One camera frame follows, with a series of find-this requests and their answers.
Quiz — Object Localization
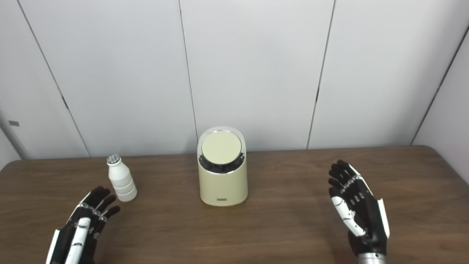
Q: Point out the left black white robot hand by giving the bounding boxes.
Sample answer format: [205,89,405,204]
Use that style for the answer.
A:
[46,186,121,264]

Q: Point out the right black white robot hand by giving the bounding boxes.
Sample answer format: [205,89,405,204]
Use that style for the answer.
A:
[328,159,390,257]

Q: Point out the small white plastic bottle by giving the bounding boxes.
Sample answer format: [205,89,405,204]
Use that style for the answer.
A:
[107,154,138,202]

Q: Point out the cream-colored lidded bin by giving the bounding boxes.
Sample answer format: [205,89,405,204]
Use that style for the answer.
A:
[197,126,248,207]

